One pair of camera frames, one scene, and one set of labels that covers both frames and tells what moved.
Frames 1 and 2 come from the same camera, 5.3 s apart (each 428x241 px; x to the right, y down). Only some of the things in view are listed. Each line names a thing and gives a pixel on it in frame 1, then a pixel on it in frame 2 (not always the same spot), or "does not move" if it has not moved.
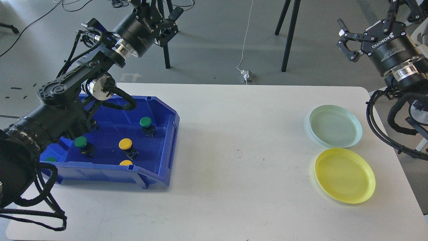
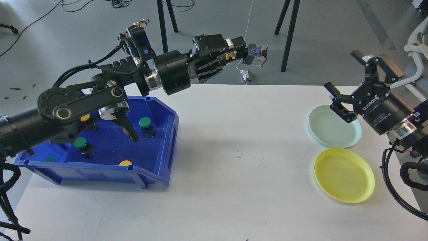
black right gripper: [389, 49] -> [386, 111]
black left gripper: [145, 26] -> [174, 68]
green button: [149, 130] does not move
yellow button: [125, 144] -> [254, 55]
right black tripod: [296, 4] does not move
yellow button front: [126, 162] does not move
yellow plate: [344, 175] does not move
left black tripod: [170, 8] does not move
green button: [50, 159] does not move
